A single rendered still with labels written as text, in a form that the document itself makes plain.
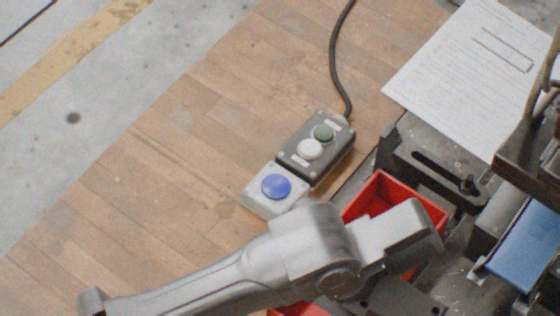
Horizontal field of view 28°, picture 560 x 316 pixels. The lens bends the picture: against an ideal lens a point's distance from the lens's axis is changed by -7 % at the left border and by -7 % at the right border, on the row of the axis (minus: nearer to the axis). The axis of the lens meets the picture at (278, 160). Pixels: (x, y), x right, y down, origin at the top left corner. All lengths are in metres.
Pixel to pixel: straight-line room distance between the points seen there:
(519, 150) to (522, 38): 0.48
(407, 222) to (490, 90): 0.70
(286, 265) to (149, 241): 0.54
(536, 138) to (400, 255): 0.37
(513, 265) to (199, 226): 0.43
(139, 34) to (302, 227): 1.96
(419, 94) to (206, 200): 0.37
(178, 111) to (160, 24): 1.33
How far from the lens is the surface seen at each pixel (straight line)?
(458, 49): 1.84
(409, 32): 1.85
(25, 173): 2.78
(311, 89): 1.75
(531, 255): 1.54
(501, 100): 1.79
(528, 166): 1.43
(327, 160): 1.64
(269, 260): 1.09
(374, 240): 1.13
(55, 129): 2.85
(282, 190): 1.60
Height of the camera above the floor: 2.27
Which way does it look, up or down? 55 degrees down
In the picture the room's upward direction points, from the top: 5 degrees clockwise
